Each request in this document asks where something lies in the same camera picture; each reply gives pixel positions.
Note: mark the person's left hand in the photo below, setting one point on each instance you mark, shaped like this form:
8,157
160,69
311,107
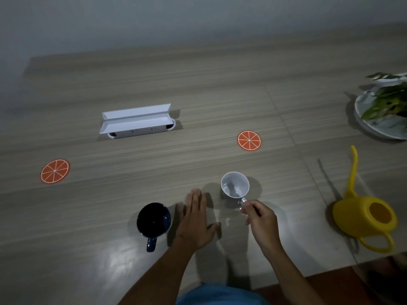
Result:
193,225

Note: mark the person's right hand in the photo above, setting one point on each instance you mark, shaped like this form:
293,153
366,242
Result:
263,223

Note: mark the person's left little finger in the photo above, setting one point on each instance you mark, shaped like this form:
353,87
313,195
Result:
180,213

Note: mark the person's right fingers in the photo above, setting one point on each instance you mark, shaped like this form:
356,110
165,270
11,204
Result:
249,210

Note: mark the person's left thumb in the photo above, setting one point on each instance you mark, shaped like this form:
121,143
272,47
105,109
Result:
214,228

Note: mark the person's left middle finger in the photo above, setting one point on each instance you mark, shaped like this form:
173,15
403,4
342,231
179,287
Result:
196,201

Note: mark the white cup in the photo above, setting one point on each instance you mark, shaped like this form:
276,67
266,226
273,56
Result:
234,184

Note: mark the person's right forearm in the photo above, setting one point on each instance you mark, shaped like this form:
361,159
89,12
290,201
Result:
291,279

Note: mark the person's left forearm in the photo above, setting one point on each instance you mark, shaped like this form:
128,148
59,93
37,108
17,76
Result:
159,276

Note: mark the dark blue mug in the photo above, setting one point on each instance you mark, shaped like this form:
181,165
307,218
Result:
153,220

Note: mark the person's blue clothing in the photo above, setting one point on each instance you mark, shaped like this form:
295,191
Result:
219,296

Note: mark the orange slice coaster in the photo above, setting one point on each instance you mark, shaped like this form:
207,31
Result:
249,140
55,171

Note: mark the open white box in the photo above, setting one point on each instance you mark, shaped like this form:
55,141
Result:
136,124

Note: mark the yellow watering can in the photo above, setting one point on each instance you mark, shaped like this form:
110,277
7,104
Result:
362,219

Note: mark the white marbled plate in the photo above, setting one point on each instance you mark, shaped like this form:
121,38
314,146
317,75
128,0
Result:
381,127

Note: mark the green leafy plant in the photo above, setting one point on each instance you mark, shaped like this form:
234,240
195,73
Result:
389,101

